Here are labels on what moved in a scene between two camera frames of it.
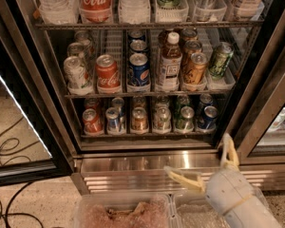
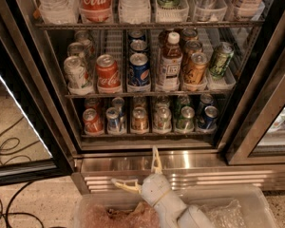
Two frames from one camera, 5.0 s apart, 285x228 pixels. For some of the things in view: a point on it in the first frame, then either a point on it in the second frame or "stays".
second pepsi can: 138,46 stays
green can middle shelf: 220,59 stays
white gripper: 227,187 to 155,186
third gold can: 190,34 stays
